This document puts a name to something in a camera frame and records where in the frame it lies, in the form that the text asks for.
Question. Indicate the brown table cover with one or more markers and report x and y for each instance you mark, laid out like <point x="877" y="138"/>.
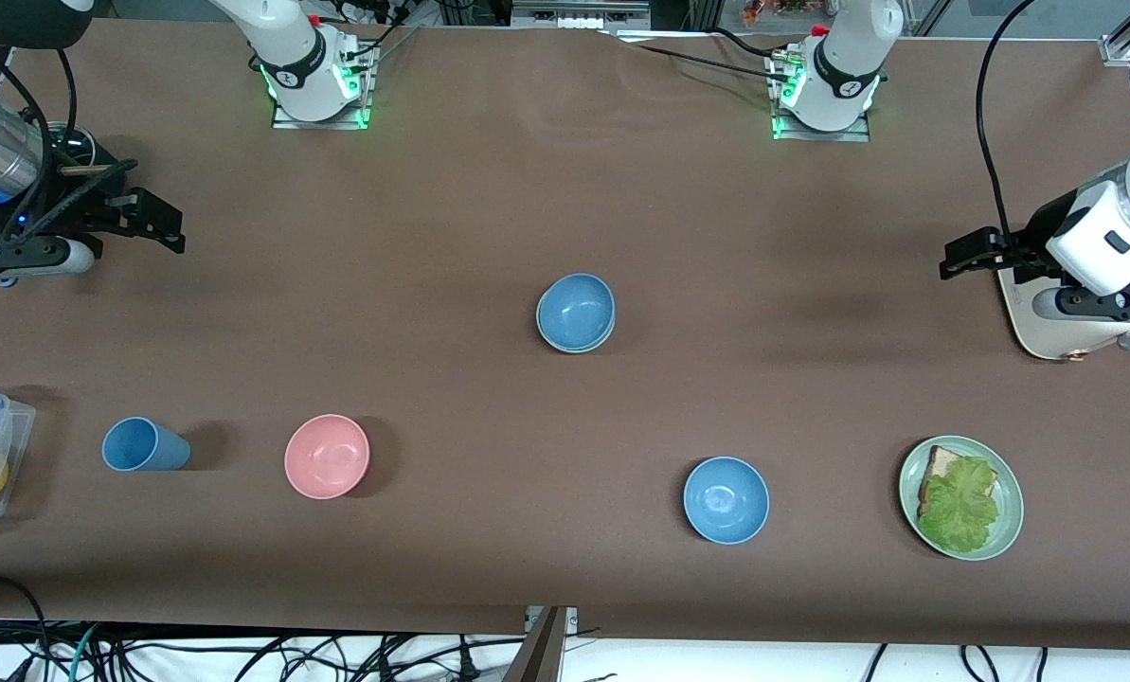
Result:
<point x="564" y="189"/>

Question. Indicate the bread slice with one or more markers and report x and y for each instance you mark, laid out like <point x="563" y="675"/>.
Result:
<point x="941" y="462"/>

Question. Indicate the grey table edge post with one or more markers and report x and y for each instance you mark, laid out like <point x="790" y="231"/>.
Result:
<point x="541" y="654"/>

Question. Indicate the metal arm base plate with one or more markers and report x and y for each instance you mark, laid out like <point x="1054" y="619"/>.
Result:
<point x="825" y="135"/>
<point x="323" y="123"/>

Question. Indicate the aluminium frame rail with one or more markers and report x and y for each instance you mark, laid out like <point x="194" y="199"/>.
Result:
<point x="579" y="11"/>

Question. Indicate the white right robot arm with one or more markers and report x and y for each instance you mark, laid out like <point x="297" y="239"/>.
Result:
<point x="290" y="57"/>

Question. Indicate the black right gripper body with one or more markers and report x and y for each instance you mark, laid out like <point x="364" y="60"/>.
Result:
<point x="64" y="214"/>

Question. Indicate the green lettuce leaf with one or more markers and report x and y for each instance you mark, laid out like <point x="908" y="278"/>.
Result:
<point x="960" y="507"/>

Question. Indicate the cream cutting board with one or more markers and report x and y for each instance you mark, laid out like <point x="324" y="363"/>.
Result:
<point x="1038" y="341"/>

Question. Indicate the blue bowl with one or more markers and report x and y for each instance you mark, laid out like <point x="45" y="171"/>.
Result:
<point x="576" y="311"/>
<point x="726" y="499"/>

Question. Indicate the light green plate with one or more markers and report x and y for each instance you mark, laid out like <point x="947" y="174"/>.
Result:
<point x="1010" y="516"/>

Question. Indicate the light green bowl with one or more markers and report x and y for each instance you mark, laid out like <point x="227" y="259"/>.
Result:
<point x="574" y="351"/>

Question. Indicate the blue plastic cup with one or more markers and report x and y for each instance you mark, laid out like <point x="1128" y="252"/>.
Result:
<point x="143" y="445"/>

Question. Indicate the pink bowl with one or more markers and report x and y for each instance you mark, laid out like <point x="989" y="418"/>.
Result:
<point x="326" y="457"/>

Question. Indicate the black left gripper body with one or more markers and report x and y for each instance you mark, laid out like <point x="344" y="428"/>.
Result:
<point x="1027" y="246"/>

